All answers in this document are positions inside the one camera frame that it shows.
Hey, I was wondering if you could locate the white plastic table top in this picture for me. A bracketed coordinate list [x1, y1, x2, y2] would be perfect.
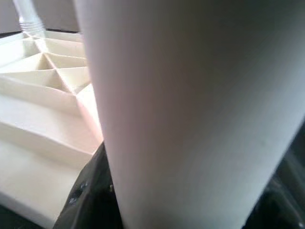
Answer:
[0, 28, 107, 226]

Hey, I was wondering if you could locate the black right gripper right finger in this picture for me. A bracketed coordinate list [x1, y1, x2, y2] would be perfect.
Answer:
[243, 176, 305, 229]

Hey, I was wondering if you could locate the white plastic table leg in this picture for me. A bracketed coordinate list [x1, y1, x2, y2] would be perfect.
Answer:
[73, 0, 305, 229]
[13, 0, 46, 39]

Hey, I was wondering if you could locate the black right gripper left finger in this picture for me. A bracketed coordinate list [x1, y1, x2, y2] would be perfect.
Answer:
[53, 142, 126, 229]

